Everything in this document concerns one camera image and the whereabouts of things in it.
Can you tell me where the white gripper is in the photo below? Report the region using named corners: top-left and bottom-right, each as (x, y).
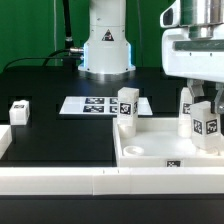
top-left (162, 24), bottom-right (224, 114)

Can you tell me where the white square tabletop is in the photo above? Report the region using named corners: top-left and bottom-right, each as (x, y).
top-left (113, 118), bottom-right (224, 167)

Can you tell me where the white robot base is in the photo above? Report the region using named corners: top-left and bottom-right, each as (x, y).
top-left (78, 0), bottom-right (135, 82)

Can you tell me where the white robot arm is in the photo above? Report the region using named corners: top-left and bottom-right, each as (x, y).
top-left (160, 0), bottom-right (224, 114)

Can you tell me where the white obstacle fence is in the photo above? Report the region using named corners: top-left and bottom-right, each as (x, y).
top-left (0, 124), bottom-right (224, 196)

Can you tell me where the white fiducial marker board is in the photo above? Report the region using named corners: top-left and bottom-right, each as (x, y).
top-left (59, 96), bottom-right (154, 116)

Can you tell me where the black vertical pole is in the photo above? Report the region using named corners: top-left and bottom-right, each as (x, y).
top-left (62, 0), bottom-right (75, 68)

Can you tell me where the black cable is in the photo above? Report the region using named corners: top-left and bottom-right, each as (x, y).
top-left (2, 48), bottom-right (84, 73)

